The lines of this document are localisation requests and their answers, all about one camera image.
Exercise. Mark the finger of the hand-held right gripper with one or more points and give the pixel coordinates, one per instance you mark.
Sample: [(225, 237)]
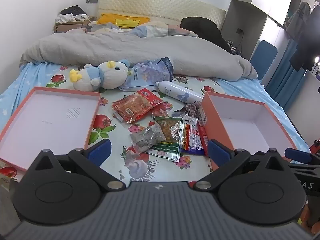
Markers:
[(303, 170), (297, 155)]

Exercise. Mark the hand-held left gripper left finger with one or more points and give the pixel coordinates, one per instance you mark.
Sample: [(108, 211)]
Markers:
[(100, 150)]

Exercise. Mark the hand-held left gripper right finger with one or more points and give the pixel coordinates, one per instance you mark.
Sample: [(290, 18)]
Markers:
[(218, 154)]

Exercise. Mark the red sausage stick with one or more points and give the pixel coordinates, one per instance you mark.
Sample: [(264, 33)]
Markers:
[(203, 137)]

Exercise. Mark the blue and white snack packet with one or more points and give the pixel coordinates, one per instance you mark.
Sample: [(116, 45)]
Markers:
[(195, 143)]

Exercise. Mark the orange cardboard box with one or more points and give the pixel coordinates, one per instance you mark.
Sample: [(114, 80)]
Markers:
[(250, 120)]

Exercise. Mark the clear packet of dark snack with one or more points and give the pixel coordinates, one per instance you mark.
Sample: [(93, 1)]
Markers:
[(147, 138)]

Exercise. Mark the green-labelled snack packet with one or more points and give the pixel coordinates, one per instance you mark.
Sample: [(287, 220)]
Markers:
[(170, 132)]

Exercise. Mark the large red snack packet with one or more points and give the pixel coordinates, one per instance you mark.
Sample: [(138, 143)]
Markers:
[(132, 106)]

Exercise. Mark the small red snack packet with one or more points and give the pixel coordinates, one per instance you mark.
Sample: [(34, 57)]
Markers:
[(160, 110)]

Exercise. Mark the red suitcase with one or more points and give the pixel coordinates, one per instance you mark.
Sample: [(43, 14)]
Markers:
[(315, 145)]

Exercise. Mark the orange cardboard box lid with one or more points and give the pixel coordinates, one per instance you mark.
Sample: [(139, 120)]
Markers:
[(50, 122)]

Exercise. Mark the light blue bed sheet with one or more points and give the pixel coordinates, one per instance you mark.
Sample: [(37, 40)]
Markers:
[(250, 90)]

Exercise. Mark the white and blue plush toy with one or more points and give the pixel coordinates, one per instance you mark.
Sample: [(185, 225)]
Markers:
[(110, 76)]

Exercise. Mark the white spray bottle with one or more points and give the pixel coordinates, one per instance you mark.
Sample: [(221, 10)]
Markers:
[(175, 91)]

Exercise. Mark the blue curtain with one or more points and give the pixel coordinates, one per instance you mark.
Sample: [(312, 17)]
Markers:
[(285, 75)]

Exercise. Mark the blue floral printed bag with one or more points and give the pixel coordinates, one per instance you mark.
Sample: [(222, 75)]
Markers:
[(147, 75)]

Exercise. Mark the blue chair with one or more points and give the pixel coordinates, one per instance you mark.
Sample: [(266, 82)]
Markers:
[(265, 55)]

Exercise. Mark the grey duvet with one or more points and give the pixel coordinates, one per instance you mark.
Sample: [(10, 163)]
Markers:
[(125, 47)]

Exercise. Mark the rack of hanging clothes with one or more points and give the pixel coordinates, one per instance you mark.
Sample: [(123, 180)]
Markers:
[(306, 42)]

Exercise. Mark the black plug charger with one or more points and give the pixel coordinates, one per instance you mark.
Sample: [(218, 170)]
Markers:
[(240, 31)]

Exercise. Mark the brown cardboard box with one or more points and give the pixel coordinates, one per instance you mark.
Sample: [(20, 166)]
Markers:
[(67, 27)]

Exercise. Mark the black clothing heap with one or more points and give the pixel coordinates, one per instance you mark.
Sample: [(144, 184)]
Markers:
[(202, 27)]

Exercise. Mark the yellow pillow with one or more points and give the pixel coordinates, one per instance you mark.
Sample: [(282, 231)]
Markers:
[(110, 20)]

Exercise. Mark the white shelf unit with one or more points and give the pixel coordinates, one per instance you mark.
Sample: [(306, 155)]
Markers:
[(240, 15)]

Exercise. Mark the pile of clothes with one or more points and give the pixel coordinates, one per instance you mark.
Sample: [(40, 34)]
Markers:
[(71, 11)]

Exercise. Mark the cream padded headboard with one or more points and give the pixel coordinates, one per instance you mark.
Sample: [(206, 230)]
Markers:
[(162, 2)]

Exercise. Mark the wall socket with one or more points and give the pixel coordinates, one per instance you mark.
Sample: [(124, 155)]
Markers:
[(92, 0)]

